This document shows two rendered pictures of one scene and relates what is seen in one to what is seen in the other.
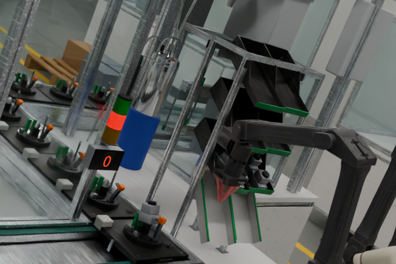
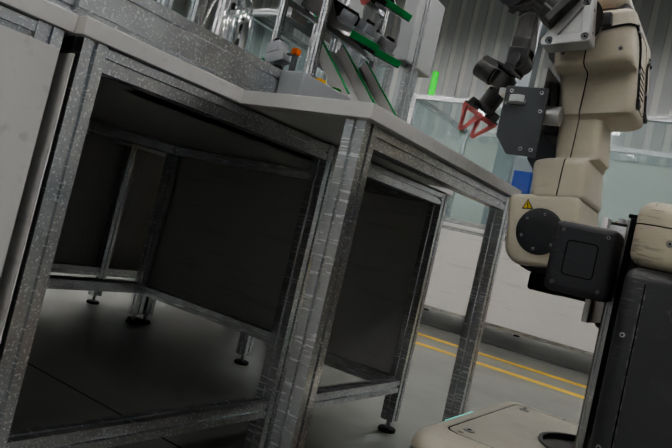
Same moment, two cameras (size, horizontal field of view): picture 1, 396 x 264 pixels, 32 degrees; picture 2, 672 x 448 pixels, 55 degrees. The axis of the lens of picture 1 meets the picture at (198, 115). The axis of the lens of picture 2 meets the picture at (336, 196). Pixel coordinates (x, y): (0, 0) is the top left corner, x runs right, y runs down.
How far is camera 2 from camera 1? 134 cm
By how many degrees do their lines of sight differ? 17
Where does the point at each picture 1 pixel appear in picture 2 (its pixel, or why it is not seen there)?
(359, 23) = (418, 5)
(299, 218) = not seen: hidden behind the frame
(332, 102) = (406, 90)
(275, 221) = not seen: hidden behind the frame
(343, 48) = (406, 33)
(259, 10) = not seen: outside the picture
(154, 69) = (228, 24)
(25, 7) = not seen: outside the picture
